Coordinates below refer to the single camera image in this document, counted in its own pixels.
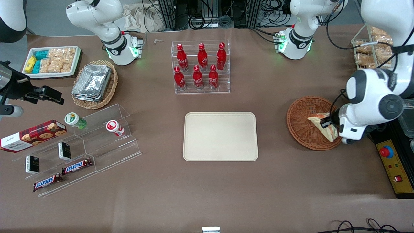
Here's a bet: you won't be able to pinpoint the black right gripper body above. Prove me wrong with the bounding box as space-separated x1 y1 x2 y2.
0 61 37 105

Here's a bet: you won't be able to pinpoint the triangle sandwich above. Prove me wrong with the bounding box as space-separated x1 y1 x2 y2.
307 112 339 143

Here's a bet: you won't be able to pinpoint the round brown wicker basket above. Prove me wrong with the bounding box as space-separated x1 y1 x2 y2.
286 96 344 151

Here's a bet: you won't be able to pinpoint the white rectangular snack tray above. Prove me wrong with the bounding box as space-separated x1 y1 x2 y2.
21 46 82 79

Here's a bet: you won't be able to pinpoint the oval light wicker basket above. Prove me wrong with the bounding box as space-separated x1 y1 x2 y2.
71 60 119 110

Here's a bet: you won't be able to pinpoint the beige plastic tray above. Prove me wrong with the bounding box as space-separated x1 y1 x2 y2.
183 112 259 162

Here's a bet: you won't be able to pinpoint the yellow snack packet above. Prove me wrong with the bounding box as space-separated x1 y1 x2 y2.
24 56 38 74

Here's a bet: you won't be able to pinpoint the green lidded drink bottle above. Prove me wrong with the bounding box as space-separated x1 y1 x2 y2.
64 112 88 130

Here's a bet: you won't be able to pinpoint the red tartan cookie box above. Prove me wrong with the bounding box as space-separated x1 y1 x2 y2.
0 119 68 153

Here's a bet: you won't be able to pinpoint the stacked aluminium foil trays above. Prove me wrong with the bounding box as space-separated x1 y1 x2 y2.
71 64 112 103

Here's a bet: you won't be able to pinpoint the clear plastic container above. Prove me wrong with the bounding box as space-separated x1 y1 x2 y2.
398 98 414 139

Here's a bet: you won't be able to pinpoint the small black white box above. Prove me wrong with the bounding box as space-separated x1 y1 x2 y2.
58 141 72 161
25 155 40 175

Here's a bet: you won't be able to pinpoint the black yellow control box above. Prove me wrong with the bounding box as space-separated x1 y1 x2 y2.
368 121 414 199

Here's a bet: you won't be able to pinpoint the red lidded drink bottle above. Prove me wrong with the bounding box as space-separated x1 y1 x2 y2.
105 119 126 138

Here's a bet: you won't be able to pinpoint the snickers chocolate bar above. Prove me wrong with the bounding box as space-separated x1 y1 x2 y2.
32 173 64 193
61 157 93 175

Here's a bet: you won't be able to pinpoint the clear stepped acrylic shelf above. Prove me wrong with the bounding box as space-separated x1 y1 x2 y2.
12 103 143 198

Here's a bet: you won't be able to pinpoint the beige crumpled cloth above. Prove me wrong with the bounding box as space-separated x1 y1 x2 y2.
115 3 166 33

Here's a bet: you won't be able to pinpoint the red cola bottle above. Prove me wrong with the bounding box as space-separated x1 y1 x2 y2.
176 44 189 72
197 43 209 71
173 66 187 91
216 42 227 71
192 65 204 90
208 64 219 89

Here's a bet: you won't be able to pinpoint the clear acrylic bottle rack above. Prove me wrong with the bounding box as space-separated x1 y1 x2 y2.
171 40 231 95

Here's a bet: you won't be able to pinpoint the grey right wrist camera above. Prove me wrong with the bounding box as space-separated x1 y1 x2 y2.
0 105 24 121

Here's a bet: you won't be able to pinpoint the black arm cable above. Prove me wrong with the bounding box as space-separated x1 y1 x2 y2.
325 2 414 69

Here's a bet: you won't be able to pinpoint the white wire rack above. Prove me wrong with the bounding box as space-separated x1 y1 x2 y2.
351 22 396 71

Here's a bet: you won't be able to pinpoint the black floor cables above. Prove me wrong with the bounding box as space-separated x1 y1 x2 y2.
323 218 414 233

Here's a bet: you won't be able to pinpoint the black coiled background cable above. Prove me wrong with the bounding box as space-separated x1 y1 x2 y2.
218 15 233 28
189 14 206 29

